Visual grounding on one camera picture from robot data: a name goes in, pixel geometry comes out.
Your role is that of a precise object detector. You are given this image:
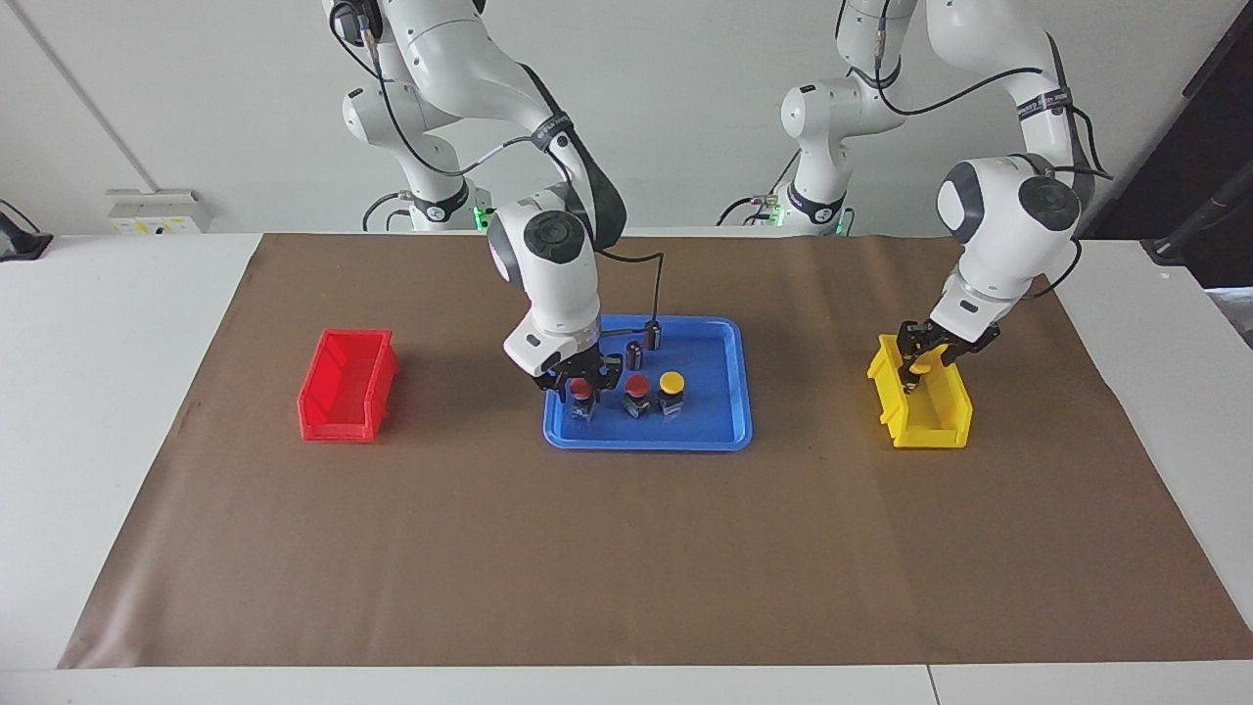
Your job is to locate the black base cable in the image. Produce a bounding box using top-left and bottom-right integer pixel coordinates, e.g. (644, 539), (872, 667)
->
(360, 191), (412, 233)
(717, 147), (799, 228)

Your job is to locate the white wall socket box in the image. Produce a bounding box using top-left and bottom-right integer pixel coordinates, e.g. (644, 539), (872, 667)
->
(106, 189), (212, 236)

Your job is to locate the yellow plastic bin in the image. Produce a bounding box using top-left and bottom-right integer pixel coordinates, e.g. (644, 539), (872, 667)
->
(866, 334), (974, 449)

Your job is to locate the black right base cable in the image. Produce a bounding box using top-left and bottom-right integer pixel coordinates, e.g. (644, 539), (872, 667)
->
(360, 191), (412, 233)

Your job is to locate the brown paper mat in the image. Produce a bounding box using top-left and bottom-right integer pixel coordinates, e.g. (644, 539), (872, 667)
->
(57, 233), (1253, 670)

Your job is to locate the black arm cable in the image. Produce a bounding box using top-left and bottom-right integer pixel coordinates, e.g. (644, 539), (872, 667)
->
(328, 0), (667, 339)
(837, 0), (1112, 182)

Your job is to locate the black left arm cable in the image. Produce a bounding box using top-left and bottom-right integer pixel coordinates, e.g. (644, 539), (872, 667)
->
(837, 0), (1112, 182)

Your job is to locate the blue plastic tray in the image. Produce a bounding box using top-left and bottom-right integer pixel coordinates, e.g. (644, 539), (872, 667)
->
(543, 314), (754, 452)

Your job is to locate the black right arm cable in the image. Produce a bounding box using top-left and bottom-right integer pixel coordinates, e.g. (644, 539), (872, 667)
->
(328, 0), (667, 339)

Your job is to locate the red plastic bin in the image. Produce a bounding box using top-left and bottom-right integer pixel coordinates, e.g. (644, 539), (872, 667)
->
(297, 328), (401, 444)

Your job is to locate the black clamp device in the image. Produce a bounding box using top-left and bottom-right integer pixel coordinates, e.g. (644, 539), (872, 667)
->
(0, 201), (53, 262)

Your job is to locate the black left base cable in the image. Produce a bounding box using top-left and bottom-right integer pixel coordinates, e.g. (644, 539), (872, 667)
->
(717, 147), (799, 228)

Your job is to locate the black background panel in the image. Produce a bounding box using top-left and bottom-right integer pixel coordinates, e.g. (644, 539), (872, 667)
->
(1087, 0), (1253, 290)

